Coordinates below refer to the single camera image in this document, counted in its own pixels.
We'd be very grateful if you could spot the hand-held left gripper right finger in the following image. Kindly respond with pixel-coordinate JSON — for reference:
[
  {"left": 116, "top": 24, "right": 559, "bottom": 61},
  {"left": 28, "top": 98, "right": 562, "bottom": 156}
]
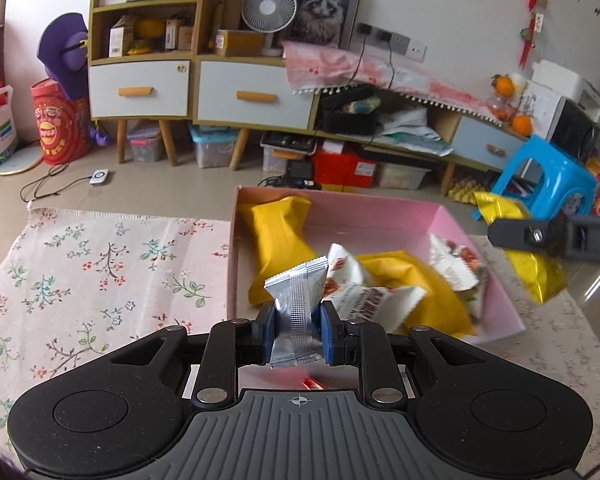
[{"left": 321, "top": 302, "right": 491, "bottom": 408}]

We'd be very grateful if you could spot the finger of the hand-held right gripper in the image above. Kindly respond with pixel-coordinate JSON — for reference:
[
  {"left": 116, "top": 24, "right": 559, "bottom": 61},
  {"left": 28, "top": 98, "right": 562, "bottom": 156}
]
[{"left": 487, "top": 215, "right": 600, "bottom": 263}]

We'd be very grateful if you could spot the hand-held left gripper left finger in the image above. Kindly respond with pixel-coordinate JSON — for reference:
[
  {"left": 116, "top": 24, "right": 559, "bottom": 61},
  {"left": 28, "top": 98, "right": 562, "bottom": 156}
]
[{"left": 105, "top": 305, "right": 277, "bottom": 409}]

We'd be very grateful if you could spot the silver foil snack packet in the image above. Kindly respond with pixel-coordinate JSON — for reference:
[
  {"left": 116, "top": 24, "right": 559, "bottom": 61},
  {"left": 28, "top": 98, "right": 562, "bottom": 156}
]
[{"left": 263, "top": 255, "right": 331, "bottom": 372}]

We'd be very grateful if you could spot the shiny gold snack packet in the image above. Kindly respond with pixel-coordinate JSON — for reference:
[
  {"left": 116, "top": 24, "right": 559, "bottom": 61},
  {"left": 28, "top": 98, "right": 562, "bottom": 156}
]
[{"left": 474, "top": 191, "right": 569, "bottom": 307}]

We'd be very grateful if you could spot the white packet orange print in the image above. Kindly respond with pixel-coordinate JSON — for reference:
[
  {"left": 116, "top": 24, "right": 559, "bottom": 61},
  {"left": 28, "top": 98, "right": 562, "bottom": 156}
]
[{"left": 320, "top": 242, "right": 428, "bottom": 334}]

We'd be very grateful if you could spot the white packet with dates picture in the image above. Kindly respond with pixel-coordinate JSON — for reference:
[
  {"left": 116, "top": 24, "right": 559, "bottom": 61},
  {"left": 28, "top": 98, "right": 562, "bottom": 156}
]
[{"left": 426, "top": 232, "right": 492, "bottom": 319}]

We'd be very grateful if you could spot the yellow snack packet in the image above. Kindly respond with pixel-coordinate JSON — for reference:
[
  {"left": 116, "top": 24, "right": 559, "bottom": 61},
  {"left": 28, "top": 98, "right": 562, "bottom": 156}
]
[
  {"left": 355, "top": 251, "right": 477, "bottom": 339},
  {"left": 236, "top": 196, "right": 318, "bottom": 309}
]

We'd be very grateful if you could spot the pink cardboard box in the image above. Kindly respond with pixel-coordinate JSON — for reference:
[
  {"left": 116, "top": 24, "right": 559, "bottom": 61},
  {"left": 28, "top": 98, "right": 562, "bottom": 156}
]
[{"left": 226, "top": 186, "right": 526, "bottom": 346}]

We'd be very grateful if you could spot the yellow egg tray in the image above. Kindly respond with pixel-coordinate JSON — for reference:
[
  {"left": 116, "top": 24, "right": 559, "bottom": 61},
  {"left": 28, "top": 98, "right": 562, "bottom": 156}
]
[{"left": 446, "top": 169, "right": 497, "bottom": 206}]

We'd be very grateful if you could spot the blue plastic stool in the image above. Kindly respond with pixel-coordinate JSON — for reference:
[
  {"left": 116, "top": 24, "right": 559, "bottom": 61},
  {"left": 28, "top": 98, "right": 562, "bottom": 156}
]
[{"left": 471, "top": 134, "right": 599, "bottom": 222}]

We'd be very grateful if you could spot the long wooden bench cabinet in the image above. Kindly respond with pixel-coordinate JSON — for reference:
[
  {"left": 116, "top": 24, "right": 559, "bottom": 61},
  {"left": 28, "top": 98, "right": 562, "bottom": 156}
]
[{"left": 314, "top": 82, "right": 531, "bottom": 197}]

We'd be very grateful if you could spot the pale blue drawer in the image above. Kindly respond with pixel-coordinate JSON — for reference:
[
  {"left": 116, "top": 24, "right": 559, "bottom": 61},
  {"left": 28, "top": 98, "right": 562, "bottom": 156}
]
[{"left": 452, "top": 112, "right": 528, "bottom": 171}]

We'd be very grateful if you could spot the black microwave oven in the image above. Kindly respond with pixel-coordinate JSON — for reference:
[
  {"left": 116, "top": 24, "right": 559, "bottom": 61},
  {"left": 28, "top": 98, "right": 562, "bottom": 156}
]
[{"left": 549, "top": 96, "right": 600, "bottom": 164}]

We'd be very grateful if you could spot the clear fruit container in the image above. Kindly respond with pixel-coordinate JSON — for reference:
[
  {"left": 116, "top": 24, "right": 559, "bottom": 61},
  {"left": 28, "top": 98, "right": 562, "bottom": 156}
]
[{"left": 486, "top": 95, "right": 514, "bottom": 122}]

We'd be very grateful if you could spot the clear storage box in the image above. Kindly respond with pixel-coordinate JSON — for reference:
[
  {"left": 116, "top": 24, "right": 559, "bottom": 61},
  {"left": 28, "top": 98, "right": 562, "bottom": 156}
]
[{"left": 376, "top": 161, "right": 432, "bottom": 192}]

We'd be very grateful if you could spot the white printed paper bag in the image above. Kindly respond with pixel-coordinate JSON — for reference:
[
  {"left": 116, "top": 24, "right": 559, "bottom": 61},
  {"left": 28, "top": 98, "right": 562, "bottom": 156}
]
[{"left": 519, "top": 79, "right": 567, "bottom": 139}]

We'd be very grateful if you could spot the pile of white papers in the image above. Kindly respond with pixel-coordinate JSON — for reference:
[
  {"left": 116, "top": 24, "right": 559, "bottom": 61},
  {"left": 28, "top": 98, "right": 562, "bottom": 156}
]
[{"left": 374, "top": 106, "right": 455, "bottom": 157}]

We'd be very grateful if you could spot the white foam box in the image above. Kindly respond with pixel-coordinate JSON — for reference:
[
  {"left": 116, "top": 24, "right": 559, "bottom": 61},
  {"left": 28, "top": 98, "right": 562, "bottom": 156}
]
[{"left": 531, "top": 59, "right": 600, "bottom": 112}]

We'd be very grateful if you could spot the black electronic device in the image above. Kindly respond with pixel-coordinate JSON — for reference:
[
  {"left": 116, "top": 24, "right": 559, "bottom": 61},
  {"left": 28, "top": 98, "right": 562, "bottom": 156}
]
[{"left": 284, "top": 159, "right": 315, "bottom": 187}]

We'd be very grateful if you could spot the floral tablecloth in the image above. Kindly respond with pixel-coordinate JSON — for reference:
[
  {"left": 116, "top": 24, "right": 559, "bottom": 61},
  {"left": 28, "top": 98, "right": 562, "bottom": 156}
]
[{"left": 0, "top": 206, "right": 600, "bottom": 480}]

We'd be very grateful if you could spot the small red hanging ornament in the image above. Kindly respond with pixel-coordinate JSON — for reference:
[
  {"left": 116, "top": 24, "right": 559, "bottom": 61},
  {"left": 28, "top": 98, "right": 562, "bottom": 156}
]
[{"left": 518, "top": 14, "right": 547, "bottom": 69}]

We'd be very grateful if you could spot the low wooden drawer cabinet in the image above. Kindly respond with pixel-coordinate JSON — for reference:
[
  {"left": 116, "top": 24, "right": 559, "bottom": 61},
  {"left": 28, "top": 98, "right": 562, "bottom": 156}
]
[{"left": 194, "top": 52, "right": 322, "bottom": 172}]

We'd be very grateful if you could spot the blue lidded storage box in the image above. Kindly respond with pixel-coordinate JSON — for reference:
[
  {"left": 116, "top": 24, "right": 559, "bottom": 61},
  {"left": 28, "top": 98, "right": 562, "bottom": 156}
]
[{"left": 189, "top": 125, "right": 239, "bottom": 169}]

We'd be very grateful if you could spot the green yellow pouch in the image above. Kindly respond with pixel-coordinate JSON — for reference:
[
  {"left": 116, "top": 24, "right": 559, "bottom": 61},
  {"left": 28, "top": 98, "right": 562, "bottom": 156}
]
[{"left": 346, "top": 97, "right": 385, "bottom": 115}]

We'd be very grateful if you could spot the black bag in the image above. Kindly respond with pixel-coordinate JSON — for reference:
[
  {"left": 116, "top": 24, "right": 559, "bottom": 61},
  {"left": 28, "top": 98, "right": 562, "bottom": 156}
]
[{"left": 320, "top": 84, "right": 385, "bottom": 137}]

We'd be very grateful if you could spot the pink floral cloth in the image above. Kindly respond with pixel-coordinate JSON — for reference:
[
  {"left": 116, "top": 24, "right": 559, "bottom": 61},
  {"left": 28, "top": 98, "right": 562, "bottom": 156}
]
[{"left": 281, "top": 40, "right": 527, "bottom": 133}]

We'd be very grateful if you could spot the grey lidded storage box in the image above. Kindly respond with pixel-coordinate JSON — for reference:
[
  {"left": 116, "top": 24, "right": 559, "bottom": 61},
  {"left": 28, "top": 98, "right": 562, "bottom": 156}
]
[{"left": 126, "top": 121, "right": 164, "bottom": 163}]

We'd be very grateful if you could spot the wide white drawer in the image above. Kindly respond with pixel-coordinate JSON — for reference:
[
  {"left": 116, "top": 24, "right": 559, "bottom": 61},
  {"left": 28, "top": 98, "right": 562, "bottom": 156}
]
[{"left": 197, "top": 60, "right": 317, "bottom": 131}]

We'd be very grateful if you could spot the tall wooden shelf cabinet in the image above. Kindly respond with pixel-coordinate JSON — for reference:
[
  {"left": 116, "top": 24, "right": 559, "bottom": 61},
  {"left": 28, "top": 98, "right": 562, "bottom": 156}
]
[{"left": 86, "top": 0, "right": 199, "bottom": 164}]

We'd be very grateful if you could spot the white drawer with round lock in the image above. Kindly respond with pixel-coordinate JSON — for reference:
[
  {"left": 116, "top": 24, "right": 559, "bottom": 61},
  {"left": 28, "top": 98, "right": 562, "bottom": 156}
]
[{"left": 88, "top": 59, "right": 192, "bottom": 120}]

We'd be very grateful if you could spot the red cartoon gift bucket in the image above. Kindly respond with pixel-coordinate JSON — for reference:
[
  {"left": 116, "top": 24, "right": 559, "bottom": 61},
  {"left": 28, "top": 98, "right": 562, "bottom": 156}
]
[{"left": 30, "top": 77, "right": 96, "bottom": 166}]

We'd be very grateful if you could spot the brown cardboard box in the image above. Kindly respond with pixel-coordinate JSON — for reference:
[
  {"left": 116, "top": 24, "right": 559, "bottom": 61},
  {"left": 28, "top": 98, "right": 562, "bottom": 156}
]
[{"left": 214, "top": 29, "right": 266, "bottom": 57}]

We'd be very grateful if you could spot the framed cat picture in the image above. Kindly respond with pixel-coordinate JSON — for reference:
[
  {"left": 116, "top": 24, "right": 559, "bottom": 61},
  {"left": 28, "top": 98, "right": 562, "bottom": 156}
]
[{"left": 284, "top": 0, "right": 367, "bottom": 51}]

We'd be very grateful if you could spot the white round disc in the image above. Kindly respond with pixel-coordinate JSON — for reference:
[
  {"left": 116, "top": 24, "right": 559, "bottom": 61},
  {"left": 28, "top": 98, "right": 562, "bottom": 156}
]
[{"left": 0, "top": 146, "right": 46, "bottom": 177}]

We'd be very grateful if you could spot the small white printed box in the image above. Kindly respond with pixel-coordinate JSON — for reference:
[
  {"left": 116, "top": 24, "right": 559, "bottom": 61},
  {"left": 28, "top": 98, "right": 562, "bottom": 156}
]
[{"left": 164, "top": 18, "right": 182, "bottom": 52}]

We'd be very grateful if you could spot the orange and yellow ornament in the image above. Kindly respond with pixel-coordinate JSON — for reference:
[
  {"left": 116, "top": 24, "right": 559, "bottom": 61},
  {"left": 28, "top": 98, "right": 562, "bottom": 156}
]
[{"left": 129, "top": 18, "right": 168, "bottom": 57}]

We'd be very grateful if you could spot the white desk fan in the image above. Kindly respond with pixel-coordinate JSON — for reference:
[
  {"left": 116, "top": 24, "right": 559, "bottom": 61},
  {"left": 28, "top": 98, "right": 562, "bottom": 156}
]
[{"left": 221, "top": 0, "right": 298, "bottom": 57}]

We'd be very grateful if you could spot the purple plush toy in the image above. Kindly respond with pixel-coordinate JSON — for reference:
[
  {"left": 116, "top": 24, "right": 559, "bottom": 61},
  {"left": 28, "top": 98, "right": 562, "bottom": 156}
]
[{"left": 36, "top": 12, "right": 112, "bottom": 147}]

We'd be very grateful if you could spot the black power cable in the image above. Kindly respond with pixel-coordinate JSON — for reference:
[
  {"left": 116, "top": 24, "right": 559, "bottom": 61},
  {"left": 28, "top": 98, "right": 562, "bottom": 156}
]
[
  {"left": 344, "top": 34, "right": 368, "bottom": 86},
  {"left": 384, "top": 40, "right": 397, "bottom": 93}
]

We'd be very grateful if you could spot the thin black cable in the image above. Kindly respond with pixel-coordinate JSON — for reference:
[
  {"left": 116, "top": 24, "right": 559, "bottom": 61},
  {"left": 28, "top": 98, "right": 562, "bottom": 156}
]
[{"left": 19, "top": 160, "right": 95, "bottom": 204}]

